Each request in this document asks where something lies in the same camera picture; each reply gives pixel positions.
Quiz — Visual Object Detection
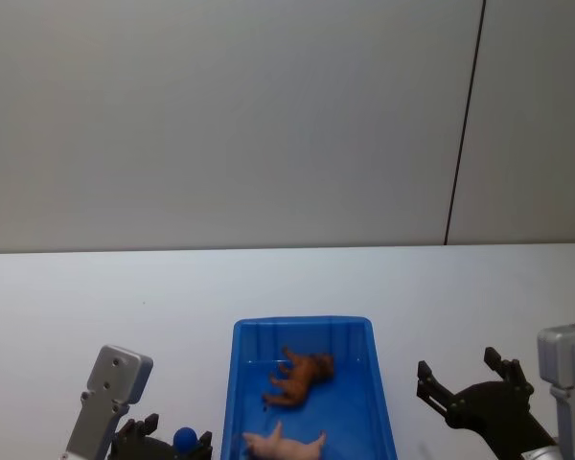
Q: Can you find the brown toy animal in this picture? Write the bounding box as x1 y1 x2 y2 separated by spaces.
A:
262 345 337 411

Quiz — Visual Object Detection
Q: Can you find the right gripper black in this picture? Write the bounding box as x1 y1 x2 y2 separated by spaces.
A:
415 346 558 460

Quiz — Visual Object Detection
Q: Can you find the blue plastic tray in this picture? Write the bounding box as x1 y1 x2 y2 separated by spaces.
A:
219 314 400 460

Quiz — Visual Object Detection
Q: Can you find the small blue ball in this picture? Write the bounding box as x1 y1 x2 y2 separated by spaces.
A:
172 425 198 452

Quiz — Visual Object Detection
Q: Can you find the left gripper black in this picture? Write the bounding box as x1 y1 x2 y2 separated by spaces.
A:
107 413 215 460

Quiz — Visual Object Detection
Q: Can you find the pink toy pig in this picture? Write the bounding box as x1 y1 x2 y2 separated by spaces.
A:
241 420 328 460

